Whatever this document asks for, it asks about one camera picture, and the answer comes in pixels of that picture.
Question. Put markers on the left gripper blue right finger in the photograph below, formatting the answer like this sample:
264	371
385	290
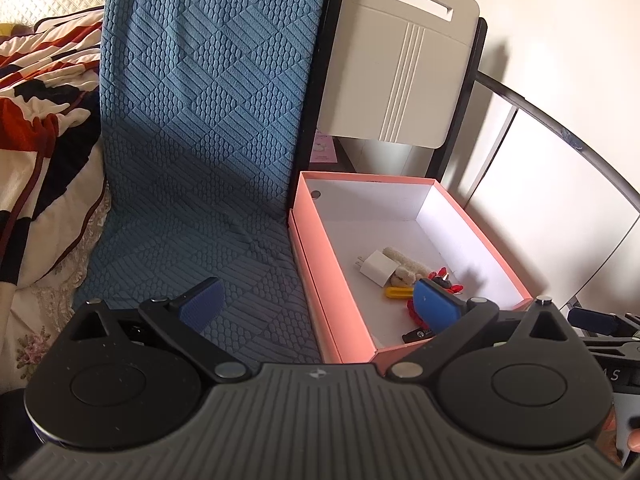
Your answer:
457	326

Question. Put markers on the yellow pillow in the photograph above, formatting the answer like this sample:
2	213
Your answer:
9	30

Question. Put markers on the white charger front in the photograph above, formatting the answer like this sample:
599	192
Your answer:
378	268

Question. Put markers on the white fluffy plush toy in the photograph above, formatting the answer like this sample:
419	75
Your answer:
409	271

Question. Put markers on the pink milk carton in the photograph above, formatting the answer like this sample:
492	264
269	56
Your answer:
323	149

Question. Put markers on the red lion dance figurine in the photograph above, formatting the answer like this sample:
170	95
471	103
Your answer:
436	304

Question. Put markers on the black curved metal rail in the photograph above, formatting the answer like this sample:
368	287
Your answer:
520	104

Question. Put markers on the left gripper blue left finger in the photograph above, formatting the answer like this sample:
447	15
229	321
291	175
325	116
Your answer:
180	322

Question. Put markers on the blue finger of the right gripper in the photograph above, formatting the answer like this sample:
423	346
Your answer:
593	321

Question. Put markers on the blue textured chair cover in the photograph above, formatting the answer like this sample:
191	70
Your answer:
200	108

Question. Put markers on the yellow handle screwdriver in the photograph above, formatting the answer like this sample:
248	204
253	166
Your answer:
398	292

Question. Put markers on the red white black blanket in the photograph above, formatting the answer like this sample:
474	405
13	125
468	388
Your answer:
54	197

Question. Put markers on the pink cardboard box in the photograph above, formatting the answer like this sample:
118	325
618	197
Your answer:
356	235

